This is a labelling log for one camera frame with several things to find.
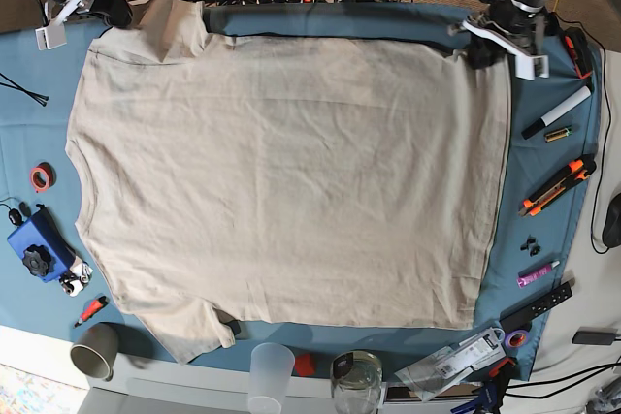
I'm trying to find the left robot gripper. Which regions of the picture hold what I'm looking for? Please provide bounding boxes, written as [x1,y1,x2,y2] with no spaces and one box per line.
[466,0,548,70]

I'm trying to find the beige T-shirt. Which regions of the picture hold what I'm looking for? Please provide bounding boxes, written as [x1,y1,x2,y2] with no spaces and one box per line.
[66,0,511,364]

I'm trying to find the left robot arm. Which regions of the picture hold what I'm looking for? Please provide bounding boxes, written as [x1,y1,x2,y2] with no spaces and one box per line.
[462,0,554,69]

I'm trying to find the black white marker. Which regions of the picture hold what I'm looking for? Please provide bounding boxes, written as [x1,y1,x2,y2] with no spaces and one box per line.
[521,86,591,140]

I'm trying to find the orange black clamp tool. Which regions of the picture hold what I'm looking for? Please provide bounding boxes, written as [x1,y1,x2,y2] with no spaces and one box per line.
[562,27,593,79]

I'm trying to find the AA battery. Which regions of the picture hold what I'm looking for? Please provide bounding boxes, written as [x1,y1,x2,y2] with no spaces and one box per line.
[544,126,572,143]

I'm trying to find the black zip ties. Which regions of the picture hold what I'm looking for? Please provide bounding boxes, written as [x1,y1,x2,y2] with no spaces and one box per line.
[0,73,49,107]

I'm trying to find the orange black utility knife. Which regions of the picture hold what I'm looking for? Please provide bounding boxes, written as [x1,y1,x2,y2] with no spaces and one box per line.
[518,153,597,217]

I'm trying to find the orange tape roll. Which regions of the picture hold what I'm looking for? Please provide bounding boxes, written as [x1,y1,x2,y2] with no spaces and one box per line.
[29,162,56,193]

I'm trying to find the small black clips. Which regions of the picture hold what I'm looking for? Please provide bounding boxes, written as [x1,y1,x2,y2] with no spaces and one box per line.
[520,236,541,257]

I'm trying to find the purple glue tube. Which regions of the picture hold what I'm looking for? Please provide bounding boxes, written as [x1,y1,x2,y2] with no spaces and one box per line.
[517,261,560,289]

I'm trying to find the blue box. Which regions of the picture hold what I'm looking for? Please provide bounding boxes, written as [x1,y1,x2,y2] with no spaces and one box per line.
[7,210,75,283]

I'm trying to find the black knob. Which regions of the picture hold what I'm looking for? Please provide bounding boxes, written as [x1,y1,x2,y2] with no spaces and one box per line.
[22,244,51,278]

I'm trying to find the black perforated bar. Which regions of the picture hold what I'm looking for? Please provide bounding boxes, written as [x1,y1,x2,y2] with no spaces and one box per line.
[500,277,576,334]

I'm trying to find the white small caster toy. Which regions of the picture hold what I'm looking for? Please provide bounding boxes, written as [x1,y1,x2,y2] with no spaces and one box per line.
[59,262,93,297]

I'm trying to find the purple tape roll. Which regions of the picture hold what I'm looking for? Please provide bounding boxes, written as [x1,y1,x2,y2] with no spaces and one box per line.
[504,329,529,349]

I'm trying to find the red black small tool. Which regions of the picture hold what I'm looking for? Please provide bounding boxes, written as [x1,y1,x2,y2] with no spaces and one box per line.
[74,296,109,328]

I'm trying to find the packaged item in plastic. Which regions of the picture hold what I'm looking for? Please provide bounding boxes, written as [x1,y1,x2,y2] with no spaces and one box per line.
[395,327,506,402]

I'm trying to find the glass jar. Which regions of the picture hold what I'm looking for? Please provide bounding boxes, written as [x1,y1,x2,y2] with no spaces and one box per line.
[330,350,382,414]

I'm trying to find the blue orange bar clamp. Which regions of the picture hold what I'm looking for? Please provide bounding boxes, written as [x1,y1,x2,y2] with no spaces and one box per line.
[450,357,517,414]

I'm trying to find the grey mug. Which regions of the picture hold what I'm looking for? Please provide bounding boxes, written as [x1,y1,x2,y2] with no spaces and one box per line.
[70,323,119,382]

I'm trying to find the red small block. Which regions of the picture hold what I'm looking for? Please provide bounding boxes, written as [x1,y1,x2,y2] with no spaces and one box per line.
[294,353,316,377]

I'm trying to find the translucent plastic cup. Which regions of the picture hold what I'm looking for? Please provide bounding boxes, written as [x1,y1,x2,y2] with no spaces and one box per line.
[247,342,295,414]

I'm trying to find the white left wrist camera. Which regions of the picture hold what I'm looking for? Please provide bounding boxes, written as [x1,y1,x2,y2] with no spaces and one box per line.
[447,19,549,80]

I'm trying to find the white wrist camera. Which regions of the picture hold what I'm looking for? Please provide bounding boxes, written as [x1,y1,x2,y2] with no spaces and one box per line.
[35,0,86,50]
[447,19,549,80]

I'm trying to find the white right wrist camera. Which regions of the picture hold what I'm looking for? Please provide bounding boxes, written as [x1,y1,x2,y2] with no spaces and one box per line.
[35,0,86,50]

